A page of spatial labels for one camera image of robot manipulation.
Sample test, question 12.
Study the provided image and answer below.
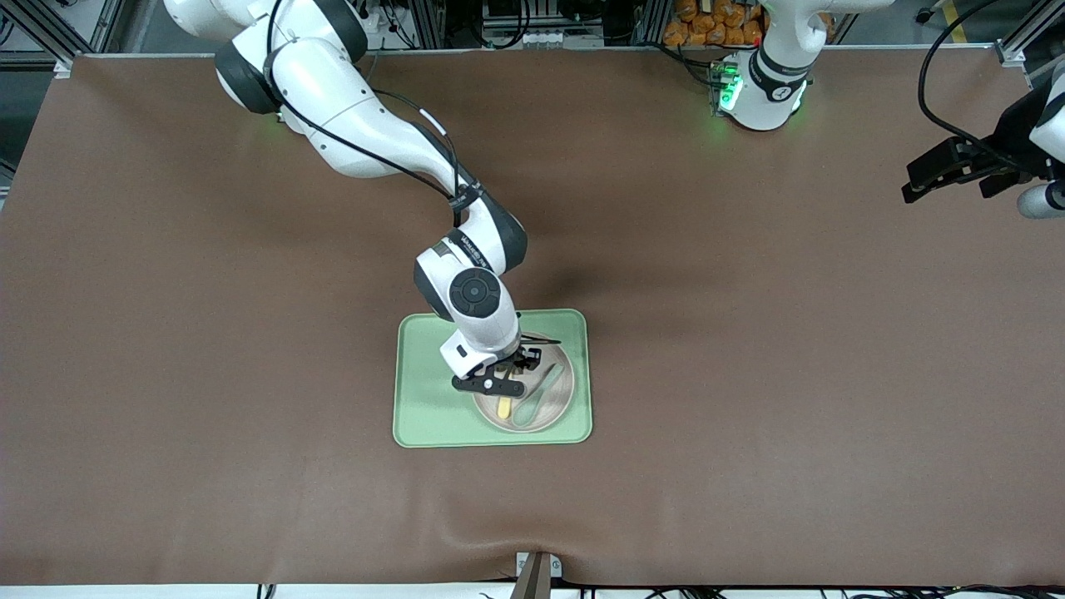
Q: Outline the brown table mat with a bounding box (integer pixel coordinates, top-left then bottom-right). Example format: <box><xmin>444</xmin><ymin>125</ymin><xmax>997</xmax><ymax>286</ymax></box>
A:
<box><xmin>0</xmin><ymin>46</ymin><xmax>1065</xmax><ymax>587</ymax></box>

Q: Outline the light green plastic spoon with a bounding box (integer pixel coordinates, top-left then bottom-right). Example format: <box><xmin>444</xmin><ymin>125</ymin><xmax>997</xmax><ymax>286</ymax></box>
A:
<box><xmin>512</xmin><ymin>364</ymin><xmax>566</xmax><ymax>428</ymax></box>

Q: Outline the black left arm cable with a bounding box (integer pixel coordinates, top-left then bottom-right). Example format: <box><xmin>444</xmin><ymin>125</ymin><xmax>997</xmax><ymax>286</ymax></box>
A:
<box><xmin>917</xmin><ymin>0</ymin><xmax>1026</xmax><ymax>167</ymax></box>

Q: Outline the cream round plate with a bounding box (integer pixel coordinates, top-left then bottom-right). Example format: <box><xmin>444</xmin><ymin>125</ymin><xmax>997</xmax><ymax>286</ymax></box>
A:
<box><xmin>471</xmin><ymin>333</ymin><xmax>576</xmax><ymax>434</ymax></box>

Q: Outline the light green rectangular tray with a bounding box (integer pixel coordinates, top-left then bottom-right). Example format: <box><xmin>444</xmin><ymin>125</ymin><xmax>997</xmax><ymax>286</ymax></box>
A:
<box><xmin>393</xmin><ymin>309</ymin><xmax>593</xmax><ymax>448</ymax></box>

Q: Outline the white connector strip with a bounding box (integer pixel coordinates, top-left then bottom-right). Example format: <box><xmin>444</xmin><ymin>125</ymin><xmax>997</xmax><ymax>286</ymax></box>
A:
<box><xmin>483</xmin><ymin>27</ymin><xmax>605</xmax><ymax>49</ymax></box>

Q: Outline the metal table clamp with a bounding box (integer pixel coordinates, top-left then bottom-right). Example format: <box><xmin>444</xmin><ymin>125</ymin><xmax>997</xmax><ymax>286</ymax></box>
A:
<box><xmin>514</xmin><ymin>552</ymin><xmax>563</xmax><ymax>599</ymax></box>

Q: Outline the aluminium frame profile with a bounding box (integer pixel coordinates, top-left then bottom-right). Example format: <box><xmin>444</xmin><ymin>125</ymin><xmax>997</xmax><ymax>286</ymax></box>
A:
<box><xmin>993</xmin><ymin>0</ymin><xmax>1065</xmax><ymax>69</ymax></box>
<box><xmin>71</xmin><ymin>0</ymin><xmax>127</xmax><ymax>56</ymax></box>

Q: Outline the orange netted goods pile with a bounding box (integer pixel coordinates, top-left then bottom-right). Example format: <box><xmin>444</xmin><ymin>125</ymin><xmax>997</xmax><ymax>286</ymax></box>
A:
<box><xmin>663</xmin><ymin>0</ymin><xmax>764</xmax><ymax>47</ymax></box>

